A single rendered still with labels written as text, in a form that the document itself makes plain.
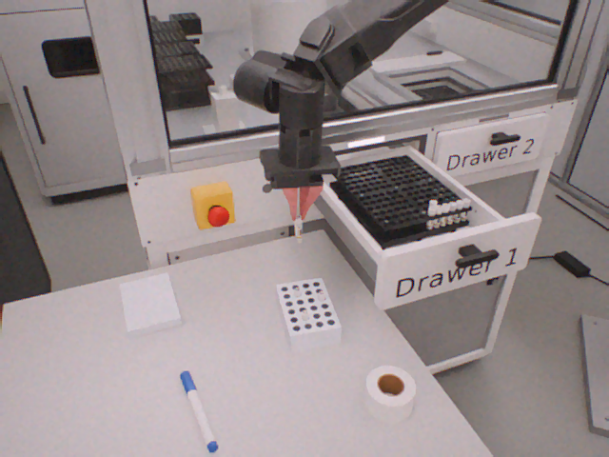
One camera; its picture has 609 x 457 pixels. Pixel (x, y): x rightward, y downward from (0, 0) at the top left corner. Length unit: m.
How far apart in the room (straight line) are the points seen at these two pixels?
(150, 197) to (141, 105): 0.17
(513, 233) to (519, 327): 1.22
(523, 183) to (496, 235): 0.58
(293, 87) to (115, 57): 0.33
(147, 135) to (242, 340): 0.38
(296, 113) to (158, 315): 0.44
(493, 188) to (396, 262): 0.64
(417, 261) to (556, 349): 1.31
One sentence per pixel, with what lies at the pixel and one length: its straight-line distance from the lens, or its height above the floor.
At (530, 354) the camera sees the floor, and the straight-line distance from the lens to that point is 2.01.
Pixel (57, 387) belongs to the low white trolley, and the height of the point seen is 0.76.
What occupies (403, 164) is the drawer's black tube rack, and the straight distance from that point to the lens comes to 1.07.
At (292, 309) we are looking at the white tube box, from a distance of 0.85.
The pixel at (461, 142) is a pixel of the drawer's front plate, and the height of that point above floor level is 0.90.
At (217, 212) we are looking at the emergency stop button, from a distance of 0.93.
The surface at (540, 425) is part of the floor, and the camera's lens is 1.83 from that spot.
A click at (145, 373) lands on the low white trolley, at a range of 0.85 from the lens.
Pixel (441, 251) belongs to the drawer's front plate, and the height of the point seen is 0.91.
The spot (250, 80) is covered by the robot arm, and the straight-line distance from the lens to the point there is 0.69.
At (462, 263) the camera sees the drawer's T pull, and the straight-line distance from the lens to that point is 0.80.
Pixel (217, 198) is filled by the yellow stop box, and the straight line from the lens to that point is 0.94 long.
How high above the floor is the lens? 1.39
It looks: 36 degrees down
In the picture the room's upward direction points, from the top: straight up
